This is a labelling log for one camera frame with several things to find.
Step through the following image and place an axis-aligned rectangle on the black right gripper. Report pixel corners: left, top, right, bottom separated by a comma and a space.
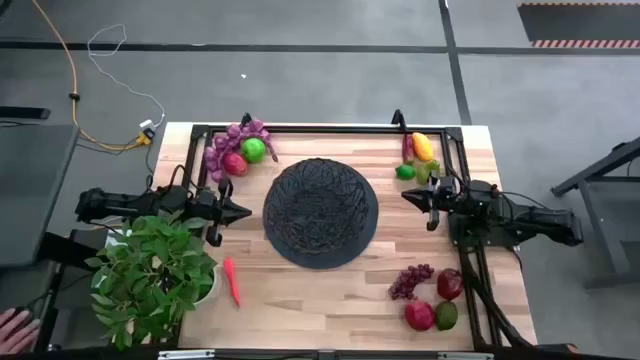
400, 169, 459, 233

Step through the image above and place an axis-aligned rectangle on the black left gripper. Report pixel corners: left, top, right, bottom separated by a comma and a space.
197, 177, 253, 248

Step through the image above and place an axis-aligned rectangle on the yellow green pear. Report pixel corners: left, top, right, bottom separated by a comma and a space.
416, 159, 442, 186

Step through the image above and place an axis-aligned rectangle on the pinkish red apple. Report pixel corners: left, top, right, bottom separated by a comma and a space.
222, 152, 250, 178

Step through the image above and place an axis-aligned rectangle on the yellow orange mango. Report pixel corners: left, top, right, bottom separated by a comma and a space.
412, 131, 435, 163

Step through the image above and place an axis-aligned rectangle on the bright green apple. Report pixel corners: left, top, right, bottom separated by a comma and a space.
241, 137, 267, 164

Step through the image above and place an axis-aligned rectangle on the purple grape bunch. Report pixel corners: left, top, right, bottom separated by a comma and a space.
202, 118, 280, 184

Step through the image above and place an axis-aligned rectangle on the dark red grape bunch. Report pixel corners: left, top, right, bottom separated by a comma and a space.
388, 263, 435, 301

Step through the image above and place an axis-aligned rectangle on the dark red pomegranate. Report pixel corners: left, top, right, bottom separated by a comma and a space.
436, 268, 465, 302

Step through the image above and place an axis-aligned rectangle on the bright red pomegranate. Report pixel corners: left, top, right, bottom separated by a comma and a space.
404, 299, 436, 332

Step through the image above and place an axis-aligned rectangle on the olive green round fruit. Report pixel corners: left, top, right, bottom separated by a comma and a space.
434, 300, 460, 332

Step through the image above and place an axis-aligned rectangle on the red chili pepper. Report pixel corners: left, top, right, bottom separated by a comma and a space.
223, 256, 242, 309

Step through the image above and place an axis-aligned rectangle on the white plant pot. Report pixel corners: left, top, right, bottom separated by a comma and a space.
192, 264, 222, 307

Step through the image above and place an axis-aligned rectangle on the round dark woven placemat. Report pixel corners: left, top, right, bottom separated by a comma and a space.
262, 157, 380, 270

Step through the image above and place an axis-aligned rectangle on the green leafy plant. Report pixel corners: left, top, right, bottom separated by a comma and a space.
83, 209, 219, 351

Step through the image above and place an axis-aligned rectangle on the grey desk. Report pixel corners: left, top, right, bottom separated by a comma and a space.
0, 123, 81, 269

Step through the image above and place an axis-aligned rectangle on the black flat bar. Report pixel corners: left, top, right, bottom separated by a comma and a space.
0, 105, 51, 121

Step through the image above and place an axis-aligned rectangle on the black striped-edge floor mat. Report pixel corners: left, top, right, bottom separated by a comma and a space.
517, 2, 640, 50

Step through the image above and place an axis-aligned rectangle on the person's hand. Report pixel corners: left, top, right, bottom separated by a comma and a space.
0, 307, 42, 356

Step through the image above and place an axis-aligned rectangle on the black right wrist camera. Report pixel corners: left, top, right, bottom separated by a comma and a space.
437, 175, 457, 199

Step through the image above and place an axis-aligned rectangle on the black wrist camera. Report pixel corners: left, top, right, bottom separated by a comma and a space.
192, 188, 219, 214
437, 175, 457, 199

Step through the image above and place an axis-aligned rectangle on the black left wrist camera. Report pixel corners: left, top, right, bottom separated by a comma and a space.
192, 188, 219, 214

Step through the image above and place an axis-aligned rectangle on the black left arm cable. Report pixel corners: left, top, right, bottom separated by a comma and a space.
167, 163, 206, 194

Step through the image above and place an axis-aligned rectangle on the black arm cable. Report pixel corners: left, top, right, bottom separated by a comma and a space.
167, 163, 206, 194
492, 184, 551, 211

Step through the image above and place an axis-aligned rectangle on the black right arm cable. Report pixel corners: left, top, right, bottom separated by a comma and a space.
492, 184, 551, 211

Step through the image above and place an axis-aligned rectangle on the black aluminium rig frame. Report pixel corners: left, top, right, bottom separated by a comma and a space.
172, 122, 501, 351

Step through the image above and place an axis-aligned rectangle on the black diagonal frame strut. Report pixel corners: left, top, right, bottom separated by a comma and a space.
34, 262, 66, 351
467, 269, 536, 350

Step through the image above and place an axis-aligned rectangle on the silver metal bracket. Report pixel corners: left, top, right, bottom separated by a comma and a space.
437, 351, 495, 360
157, 349, 216, 360

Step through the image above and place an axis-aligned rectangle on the thin white cable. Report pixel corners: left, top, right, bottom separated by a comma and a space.
86, 23, 167, 129

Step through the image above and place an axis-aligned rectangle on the black desk leg frame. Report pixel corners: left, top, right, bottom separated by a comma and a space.
549, 134, 640, 291

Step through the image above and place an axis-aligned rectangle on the orange yellow cable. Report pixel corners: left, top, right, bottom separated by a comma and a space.
30, 0, 151, 151

